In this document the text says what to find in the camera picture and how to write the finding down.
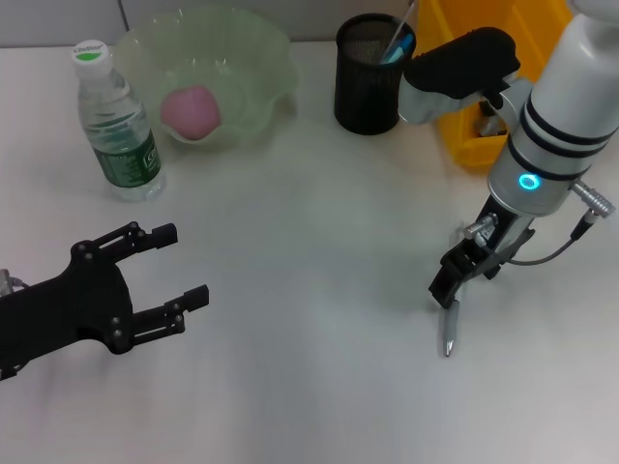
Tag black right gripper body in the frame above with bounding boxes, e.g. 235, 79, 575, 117
442, 198, 537, 280

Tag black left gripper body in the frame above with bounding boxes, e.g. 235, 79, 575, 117
0, 239, 134, 383

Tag silver pen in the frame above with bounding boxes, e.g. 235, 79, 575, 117
440, 222, 473, 359

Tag clear green-label water bottle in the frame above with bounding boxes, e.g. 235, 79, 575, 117
72, 39, 166, 203

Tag pink peach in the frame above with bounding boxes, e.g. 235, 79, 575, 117
160, 85, 222, 142

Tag blue teal scissors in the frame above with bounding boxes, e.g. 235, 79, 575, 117
379, 32, 416, 65

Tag transparent plastic ruler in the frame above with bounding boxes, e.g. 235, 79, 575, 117
381, 2, 418, 64

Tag green glass fruit plate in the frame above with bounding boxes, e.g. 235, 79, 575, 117
113, 7, 299, 154

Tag black mesh pen holder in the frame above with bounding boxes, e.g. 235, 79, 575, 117
333, 13, 417, 135

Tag yellow plastic bin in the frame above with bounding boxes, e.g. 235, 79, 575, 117
416, 0, 576, 169

